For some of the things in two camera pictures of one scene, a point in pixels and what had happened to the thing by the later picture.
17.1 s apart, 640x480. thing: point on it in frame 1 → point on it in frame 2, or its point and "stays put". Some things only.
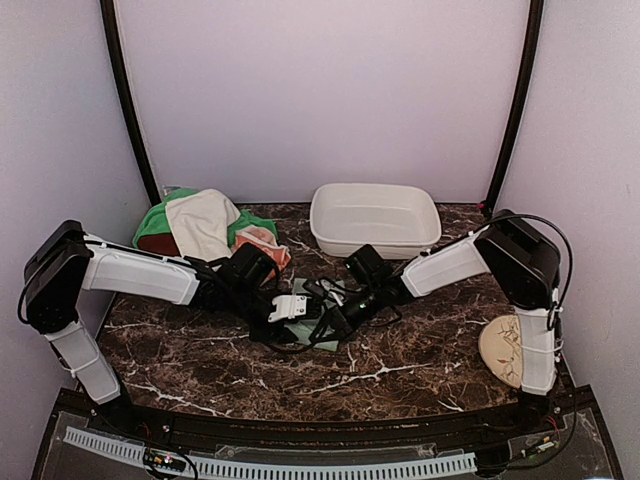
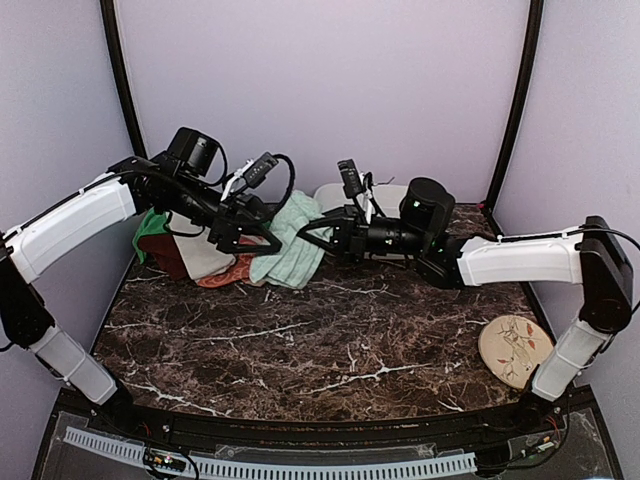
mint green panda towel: [304, 330] → [297, 260]
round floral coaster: [500, 347] stays put
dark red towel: [160, 243] stays put
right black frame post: [520, 105] stays put
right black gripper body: [355, 320] → [410, 241]
